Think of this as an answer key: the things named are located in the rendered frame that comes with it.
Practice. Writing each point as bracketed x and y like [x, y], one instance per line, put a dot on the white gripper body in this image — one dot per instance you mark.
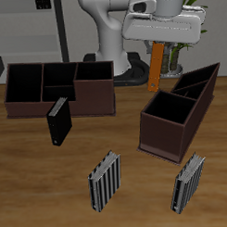
[165, 28]

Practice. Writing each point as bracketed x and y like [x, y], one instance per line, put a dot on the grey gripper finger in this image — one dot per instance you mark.
[167, 48]
[148, 46]

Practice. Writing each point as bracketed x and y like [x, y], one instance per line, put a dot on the orange book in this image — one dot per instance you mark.
[156, 67]

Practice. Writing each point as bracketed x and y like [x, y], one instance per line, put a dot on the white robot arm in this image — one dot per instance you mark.
[111, 41]

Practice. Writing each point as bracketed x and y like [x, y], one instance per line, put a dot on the dark brown desk caddy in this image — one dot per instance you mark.
[93, 97]
[164, 132]

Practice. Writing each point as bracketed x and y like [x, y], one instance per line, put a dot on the black book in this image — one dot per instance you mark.
[60, 125]

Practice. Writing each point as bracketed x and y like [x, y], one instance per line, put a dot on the grey striped book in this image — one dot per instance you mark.
[105, 183]
[186, 187]

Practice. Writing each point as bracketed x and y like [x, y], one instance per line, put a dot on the green pot plant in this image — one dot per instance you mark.
[176, 59]

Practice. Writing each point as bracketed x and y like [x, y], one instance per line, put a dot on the grey shelving unit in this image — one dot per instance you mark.
[22, 25]

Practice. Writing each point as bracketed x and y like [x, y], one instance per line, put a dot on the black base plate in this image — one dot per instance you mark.
[137, 72]

